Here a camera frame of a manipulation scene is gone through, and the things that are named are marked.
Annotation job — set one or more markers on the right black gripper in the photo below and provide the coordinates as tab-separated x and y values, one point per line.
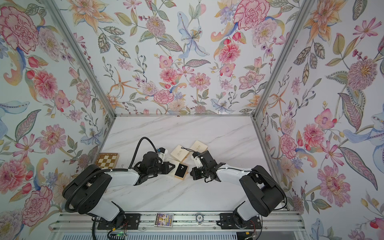
195	174

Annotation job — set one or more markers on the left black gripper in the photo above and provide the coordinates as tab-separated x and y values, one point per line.
166	167

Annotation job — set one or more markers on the cream drawer jewelry box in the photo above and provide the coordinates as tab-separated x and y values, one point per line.
177	173

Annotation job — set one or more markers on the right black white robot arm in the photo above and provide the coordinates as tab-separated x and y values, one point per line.
262	191

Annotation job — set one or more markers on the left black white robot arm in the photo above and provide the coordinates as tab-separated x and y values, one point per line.
85	194

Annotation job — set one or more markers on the far cream jewelry box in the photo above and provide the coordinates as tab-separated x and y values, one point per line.
199	147

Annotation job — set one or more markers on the middle cream jewelry box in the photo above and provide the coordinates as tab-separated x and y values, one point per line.
180	153

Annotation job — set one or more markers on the wooden chessboard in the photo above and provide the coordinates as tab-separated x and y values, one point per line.
107	160

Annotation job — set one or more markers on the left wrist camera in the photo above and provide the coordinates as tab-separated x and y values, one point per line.
162	153

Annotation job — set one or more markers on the round silver knob on rail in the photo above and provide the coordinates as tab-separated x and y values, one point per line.
199	218

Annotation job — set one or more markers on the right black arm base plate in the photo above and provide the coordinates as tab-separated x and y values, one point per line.
230	221

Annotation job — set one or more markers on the colourful card on rail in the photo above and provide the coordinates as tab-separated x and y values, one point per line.
164	220

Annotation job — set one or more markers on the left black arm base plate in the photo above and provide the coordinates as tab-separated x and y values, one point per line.
125	222

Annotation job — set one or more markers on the aluminium front rail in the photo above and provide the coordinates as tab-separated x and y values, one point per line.
277	221

